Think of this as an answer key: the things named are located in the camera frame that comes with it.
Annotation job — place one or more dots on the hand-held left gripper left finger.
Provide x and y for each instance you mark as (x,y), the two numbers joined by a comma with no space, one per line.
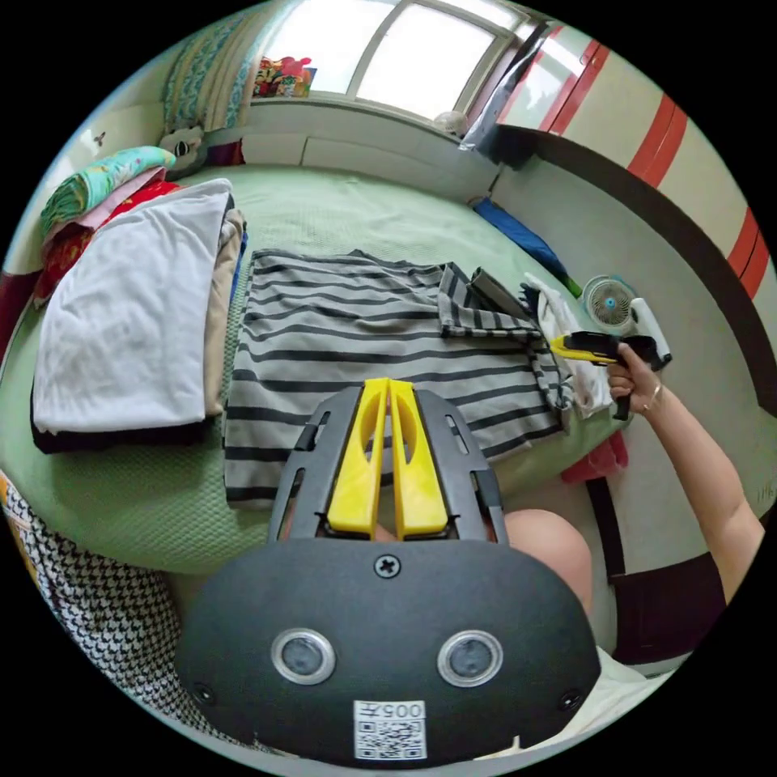
(358,473)

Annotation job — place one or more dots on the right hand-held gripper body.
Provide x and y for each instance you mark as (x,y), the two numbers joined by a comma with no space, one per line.
(644,347)

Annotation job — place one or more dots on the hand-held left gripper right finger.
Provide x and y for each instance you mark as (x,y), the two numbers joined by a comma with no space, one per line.
(417,479)

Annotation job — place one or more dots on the grey black striped t-shirt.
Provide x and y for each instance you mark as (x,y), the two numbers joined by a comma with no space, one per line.
(340,340)

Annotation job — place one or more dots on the person's right forearm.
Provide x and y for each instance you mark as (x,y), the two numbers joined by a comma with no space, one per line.
(710,485)

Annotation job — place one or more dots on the person's right hand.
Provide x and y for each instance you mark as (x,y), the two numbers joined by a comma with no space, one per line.
(631,382)

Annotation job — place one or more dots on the white garment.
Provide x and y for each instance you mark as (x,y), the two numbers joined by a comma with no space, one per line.
(561,315)

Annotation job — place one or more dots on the small white blue fan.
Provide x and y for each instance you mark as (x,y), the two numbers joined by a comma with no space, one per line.
(609,303)

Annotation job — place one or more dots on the red cloth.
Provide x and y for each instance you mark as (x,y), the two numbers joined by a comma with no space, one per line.
(598,464)

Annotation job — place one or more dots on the blue cloth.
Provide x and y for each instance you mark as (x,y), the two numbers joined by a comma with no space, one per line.
(516,230)

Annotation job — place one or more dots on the person's body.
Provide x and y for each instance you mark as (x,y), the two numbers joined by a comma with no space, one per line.
(552,558)

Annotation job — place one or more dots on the cream cupboard with red stripes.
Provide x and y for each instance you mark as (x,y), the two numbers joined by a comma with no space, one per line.
(613,109)

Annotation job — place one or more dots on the bed with green mat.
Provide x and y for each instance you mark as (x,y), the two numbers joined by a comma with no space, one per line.
(352,206)

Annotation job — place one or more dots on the pile of clothes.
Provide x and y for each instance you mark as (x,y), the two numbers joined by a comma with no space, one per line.
(127,322)

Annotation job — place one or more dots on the black white houndstooth cloth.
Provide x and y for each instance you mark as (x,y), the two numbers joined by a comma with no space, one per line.
(91,601)

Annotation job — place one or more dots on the window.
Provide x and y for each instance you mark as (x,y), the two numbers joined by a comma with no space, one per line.
(419,54)

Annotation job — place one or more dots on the grey white plush toy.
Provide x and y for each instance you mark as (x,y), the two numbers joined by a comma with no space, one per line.
(181,146)

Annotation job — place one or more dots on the stack of folded colourful quilts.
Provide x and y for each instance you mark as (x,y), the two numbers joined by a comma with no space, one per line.
(97,182)

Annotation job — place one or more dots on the colourful toys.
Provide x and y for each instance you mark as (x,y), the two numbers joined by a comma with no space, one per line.
(282,78)

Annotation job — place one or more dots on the patterned teal curtain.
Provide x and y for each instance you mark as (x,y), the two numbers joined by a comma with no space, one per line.
(206,79)

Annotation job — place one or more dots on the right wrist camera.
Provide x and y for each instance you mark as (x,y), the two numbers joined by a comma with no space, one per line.
(652,325)

